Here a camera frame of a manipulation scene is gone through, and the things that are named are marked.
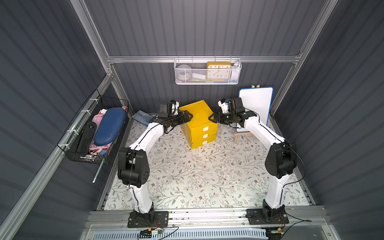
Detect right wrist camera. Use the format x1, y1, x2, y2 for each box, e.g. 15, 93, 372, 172
218, 99, 230, 114

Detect pink item in basket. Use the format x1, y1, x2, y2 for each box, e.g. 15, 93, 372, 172
92, 114, 104, 130

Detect wooden easel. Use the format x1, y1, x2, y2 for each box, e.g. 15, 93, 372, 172
234, 85, 260, 143

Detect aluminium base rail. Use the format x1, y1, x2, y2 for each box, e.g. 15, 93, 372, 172
85, 206, 331, 231

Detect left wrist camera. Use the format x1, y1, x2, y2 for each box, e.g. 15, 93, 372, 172
159, 100, 179, 115

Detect blue oval case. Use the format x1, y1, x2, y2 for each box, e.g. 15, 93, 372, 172
94, 108, 127, 146

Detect white board blue frame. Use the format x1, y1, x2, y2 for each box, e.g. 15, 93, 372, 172
239, 87, 274, 125

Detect yellow drawer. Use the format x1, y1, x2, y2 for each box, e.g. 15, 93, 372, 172
190, 129, 218, 143
190, 121, 218, 137
191, 135, 217, 149

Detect white tape roll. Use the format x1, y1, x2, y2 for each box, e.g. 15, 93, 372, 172
175, 64, 192, 82

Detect yellow alarm clock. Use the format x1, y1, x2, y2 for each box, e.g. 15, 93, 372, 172
206, 61, 232, 82

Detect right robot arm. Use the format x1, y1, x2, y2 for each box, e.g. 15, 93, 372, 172
209, 98, 297, 210

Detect yellow drawer cabinet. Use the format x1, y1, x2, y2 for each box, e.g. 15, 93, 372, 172
179, 100, 213, 146

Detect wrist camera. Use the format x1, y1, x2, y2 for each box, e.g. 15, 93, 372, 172
159, 100, 179, 115
218, 99, 230, 114

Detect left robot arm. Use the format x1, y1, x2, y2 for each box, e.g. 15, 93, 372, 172
117, 100, 193, 215

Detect black remote in basket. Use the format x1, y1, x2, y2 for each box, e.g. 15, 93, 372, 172
76, 121, 97, 157

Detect white wire wall basket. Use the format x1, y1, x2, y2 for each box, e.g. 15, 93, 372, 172
174, 58, 243, 85

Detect black wire side basket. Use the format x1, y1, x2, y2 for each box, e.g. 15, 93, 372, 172
58, 90, 130, 165

